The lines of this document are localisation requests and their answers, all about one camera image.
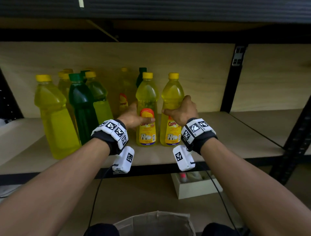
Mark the person's right hand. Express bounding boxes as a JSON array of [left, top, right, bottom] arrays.
[[162, 95, 199, 127]]

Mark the person's left hand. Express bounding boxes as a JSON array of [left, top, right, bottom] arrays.
[[117, 102, 156, 130]]

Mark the yellow bottle with red-yellow label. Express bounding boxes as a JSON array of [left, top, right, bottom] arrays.
[[160, 72, 184, 147], [118, 67, 133, 115], [136, 72, 159, 147]]

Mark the person's left forearm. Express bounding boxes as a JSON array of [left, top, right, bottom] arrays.
[[0, 138, 111, 236]]

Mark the person's right forearm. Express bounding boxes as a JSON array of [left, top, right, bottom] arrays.
[[200, 137, 311, 236]]

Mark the black wristband with marker blocks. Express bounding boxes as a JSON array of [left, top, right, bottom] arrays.
[[181, 118, 218, 155], [91, 119, 129, 155]]

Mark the dark green liquid bottle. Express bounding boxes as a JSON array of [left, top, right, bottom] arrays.
[[69, 73, 99, 145], [136, 67, 147, 88]]

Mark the green bottle with yellow cap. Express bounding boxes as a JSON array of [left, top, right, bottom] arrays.
[[85, 71, 114, 124]]

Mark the wooden shelf board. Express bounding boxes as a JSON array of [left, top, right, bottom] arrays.
[[0, 112, 285, 175], [230, 109, 311, 156]]

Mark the black metal shelf rack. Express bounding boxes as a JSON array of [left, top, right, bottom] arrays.
[[0, 23, 311, 186]]

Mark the white cardboard box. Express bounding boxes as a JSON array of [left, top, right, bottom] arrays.
[[171, 171, 223, 200]]

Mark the large yellow liquid bottle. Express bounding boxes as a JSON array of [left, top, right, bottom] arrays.
[[34, 74, 81, 160]]

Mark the beige fabric bag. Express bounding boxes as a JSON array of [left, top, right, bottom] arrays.
[[113, 211, 196, 236]]

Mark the person's left leg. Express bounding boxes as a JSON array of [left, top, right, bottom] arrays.
[[84, 223, 120, 236]]

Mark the person's leg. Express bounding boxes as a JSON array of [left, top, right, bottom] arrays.
[[84, 223, 120, 236], [202, 222, 236, 236]]

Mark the person's right leg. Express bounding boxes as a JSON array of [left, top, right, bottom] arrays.
[[202, 222, 236, 236]]

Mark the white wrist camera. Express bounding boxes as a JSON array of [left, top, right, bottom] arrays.
[[173, 145, 195, 171], [112, 146, 135, 174]]

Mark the grey metal shelf bracket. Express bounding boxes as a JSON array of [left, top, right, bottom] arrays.
[[232, 46, 246, 67]]

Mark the black camera cable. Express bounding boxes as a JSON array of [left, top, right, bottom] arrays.
[[87, 164, 119, 229], [191, 162, 241, 236]]

